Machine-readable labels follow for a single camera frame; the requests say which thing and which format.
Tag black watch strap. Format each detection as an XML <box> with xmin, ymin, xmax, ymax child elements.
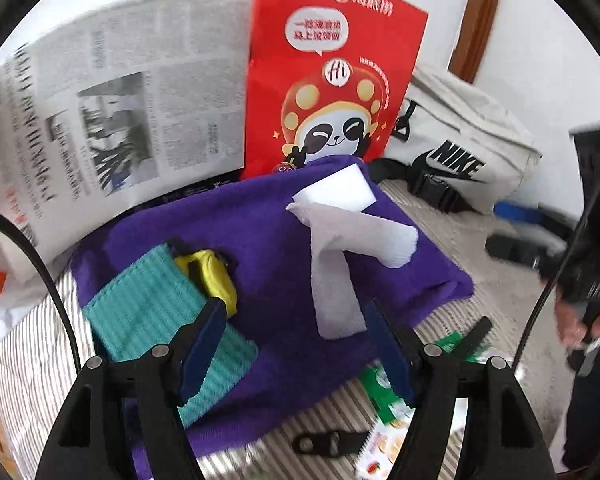
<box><xmin>452</xmin><ymin>315</ymin><xmax>496</xmax><ymax>361</ymax></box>

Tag green sachet packet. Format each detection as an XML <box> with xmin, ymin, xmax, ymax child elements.
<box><xmin>358</xmin><ymin>330</ymin><xmax>491</xmax><ymax>427</ymax></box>

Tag fruit print wipe packet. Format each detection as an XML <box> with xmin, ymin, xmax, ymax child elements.
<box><xmin>354</xmin><ymin>408</ymin><xmax>414</xmax><ymax>480</ymax></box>

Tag teal striped cloth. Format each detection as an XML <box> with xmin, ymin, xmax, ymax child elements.
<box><xmin>83</xmin><ymin>244</ymin><xmax>258</xmax><ymax>427</ymax></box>

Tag white sponge block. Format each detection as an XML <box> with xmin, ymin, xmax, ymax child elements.
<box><xmin>292</xmin><ymin>164</ymin><xmax>376</xmax><ymax>212</ymax></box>

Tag white paper towel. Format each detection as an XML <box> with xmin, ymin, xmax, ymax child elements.
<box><xmin>285</xmin><ymin>201</ymin><xmax>420</xmax><ymax>339</ymax></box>

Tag yellow mesh pouch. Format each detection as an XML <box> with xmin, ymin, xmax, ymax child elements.
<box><xmin>174</xmin><ymin>249</ymin><xmax>237</xmax><ymax>318</ymax></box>

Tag person's right hand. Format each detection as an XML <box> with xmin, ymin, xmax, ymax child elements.
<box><xmin>552</xmin><ymin>291</ymin><xmax>600</xmax><ymax>351</ymax></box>

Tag white Nike waist bag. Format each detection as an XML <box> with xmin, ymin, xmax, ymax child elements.
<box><xmin>367</xmin><ymin>65</ymin><xmax>542</xmax><ymax>214</ymax></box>

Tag white Miniso plastic bag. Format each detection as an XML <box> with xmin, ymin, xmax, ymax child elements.
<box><xmin>0</xmin><ymin>219</ymin><xmax>71</xmax><ymax>346</ymax></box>

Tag purple towel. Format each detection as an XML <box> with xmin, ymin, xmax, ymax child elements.
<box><xmin>72</xmin><ymin>154</ymin><xmax>476</xmax><ymax>480</ymax></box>

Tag red panda paper bag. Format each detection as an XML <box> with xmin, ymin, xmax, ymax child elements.
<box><xmin>242</xmin><ymin>0</ymin><xmax>428</xmax><ymax>179</ymax></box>

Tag folded newspaper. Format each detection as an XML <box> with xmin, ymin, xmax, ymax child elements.
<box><xmin>0</xmin><ymin>0</ymin><xmax>253</xmax><ymax>261</ymax></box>

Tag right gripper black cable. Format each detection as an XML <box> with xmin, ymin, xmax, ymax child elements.
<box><xmin>509</xmin><ymin>169</ymin><xmax>600</xmax><ymax>369</ymax></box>

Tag brown wooden door frame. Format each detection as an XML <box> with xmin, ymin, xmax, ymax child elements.
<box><xmin>449</xmin><ymin>0</ymin><xmax>498</xmax><ymax>84</ymax></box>

